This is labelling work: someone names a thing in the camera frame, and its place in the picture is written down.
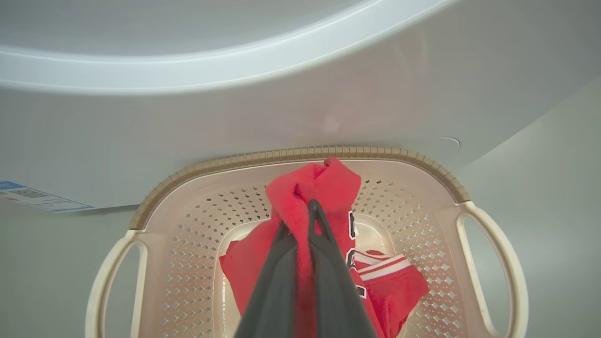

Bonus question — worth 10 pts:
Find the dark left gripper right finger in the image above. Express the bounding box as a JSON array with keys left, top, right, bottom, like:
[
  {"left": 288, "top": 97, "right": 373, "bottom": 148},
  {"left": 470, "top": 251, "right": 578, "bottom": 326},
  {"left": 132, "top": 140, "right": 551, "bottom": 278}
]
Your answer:
[{"left": 308, "top": 199, "right": 377, "bottom": 338}]

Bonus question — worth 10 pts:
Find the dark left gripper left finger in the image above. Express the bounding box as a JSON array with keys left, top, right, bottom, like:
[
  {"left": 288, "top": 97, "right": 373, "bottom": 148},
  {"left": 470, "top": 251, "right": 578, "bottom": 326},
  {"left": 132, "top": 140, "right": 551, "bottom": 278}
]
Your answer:
[{"left": 235, "top": 224, "right": 298, "bottom": 338}]

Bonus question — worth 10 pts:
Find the red basketball jersey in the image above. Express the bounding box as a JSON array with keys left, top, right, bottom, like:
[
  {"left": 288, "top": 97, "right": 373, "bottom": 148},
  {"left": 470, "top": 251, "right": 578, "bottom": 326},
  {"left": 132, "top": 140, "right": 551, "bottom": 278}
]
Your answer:
[{"left": 219, "top": 157, "right": 430, "bottom": 338}]

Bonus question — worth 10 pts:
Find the cream perforated laundry basket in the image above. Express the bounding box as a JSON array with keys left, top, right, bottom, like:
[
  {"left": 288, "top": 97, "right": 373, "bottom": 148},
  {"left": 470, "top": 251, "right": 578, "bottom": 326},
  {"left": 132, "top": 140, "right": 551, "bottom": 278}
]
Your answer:
[{"left": 85, "top": 146, "right": 530, "bottom": 338}]

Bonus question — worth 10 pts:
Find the white front-load washing machine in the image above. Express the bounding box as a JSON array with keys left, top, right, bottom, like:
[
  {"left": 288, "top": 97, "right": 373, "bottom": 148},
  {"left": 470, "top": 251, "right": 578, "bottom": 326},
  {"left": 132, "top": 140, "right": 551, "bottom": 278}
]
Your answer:
[{"left": 0, "top": 0, "right": 601, "bottom": 214}]

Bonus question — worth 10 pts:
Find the blue energy label sticker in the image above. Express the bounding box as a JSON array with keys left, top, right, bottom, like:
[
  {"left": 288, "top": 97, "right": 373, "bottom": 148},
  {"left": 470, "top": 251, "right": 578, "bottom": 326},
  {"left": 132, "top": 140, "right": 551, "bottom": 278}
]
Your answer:
[{"left": 0, "top": 181, "right": 94, "bottom": 213}]

